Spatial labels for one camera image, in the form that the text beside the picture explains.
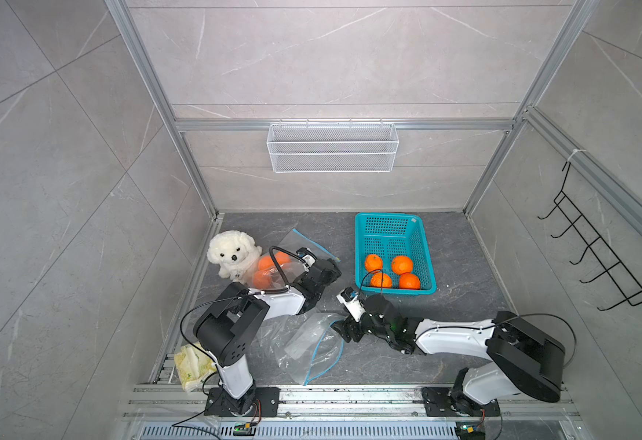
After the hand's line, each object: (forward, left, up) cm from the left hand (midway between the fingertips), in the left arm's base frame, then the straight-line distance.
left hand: (332, 262), depth 94 cm
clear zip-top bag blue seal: (-27, +9, -4) cm, 28 cm away
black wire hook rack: (-14, -66, +24) cm, 72 cm away
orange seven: (-7, +24, +1) cm, 25 cm away
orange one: (-7, -26, -3) cm, 27 cm away
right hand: (-19, -1, -2) cm, 19 cm away
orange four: (-1, -25, -2) cm, 25 cm away
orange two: (-6, -15, -2) cm, 16 cm away
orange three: (+2, -15, -4) cm, 16 cm away
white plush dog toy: (-1, +31, +9) cm, 32 cm away
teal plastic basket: (+4, -22, -2) cm, 23 cm away
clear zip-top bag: (-13, +15, +18) cm, 27 cm away
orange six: (+3, +18, -1) cm, 18 cm away
